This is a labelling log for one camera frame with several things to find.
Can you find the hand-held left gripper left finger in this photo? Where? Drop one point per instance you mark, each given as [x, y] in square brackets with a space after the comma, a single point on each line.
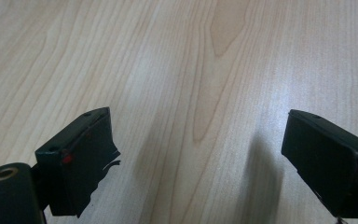
[77, 168]

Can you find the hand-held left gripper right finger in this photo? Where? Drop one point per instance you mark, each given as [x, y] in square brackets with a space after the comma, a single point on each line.
[329, 168]

